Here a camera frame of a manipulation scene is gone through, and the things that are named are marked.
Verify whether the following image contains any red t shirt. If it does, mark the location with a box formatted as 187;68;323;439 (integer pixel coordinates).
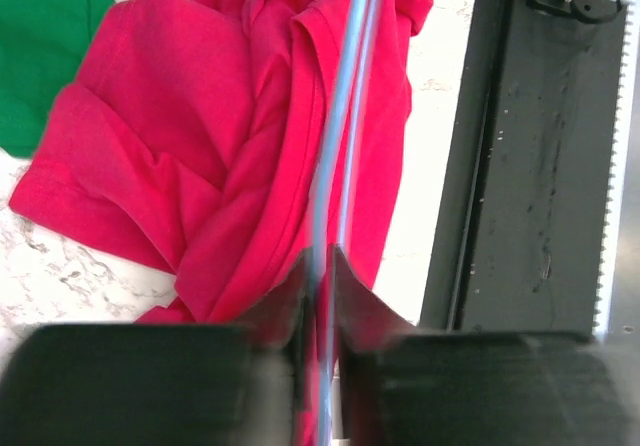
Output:
9;0;435;446

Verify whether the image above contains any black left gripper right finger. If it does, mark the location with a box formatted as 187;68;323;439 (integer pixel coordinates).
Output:
332;249;639;445

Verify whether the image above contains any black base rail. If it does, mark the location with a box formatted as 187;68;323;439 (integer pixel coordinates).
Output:
420;0;626;336

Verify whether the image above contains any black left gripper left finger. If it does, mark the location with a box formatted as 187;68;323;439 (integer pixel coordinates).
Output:
1;255;308;445

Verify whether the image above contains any green t shirt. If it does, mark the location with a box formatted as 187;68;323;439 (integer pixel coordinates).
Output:
1;0;114;158

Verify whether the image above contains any white slotted cable duct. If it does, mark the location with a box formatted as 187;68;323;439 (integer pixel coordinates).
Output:
592;0;639;342

